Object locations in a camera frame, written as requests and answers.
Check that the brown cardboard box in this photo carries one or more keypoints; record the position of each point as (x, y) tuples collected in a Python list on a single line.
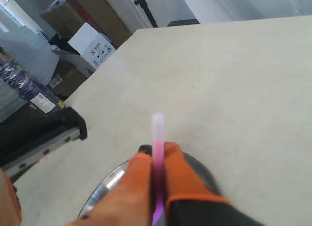
[(66, 17)]

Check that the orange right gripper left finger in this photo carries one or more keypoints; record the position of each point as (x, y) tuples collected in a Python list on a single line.
[(130, 203)]

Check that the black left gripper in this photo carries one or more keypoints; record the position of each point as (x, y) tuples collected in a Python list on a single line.
[(23, 143)]

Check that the round metal plate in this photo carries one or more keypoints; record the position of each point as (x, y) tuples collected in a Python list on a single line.
[(111, 180)]

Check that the white cardboard box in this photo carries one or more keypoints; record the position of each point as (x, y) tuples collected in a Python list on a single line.
[(93, 49)]

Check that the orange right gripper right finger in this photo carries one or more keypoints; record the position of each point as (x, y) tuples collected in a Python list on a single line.
[(189, 202)]

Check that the black tripod stand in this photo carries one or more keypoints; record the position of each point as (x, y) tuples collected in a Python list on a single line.
[(144, 6)]

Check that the blue wrapped package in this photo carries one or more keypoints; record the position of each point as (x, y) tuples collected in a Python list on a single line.
[(28, 88)]

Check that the pink drinking straw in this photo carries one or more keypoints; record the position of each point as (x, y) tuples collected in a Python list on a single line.
[(157, 126)]

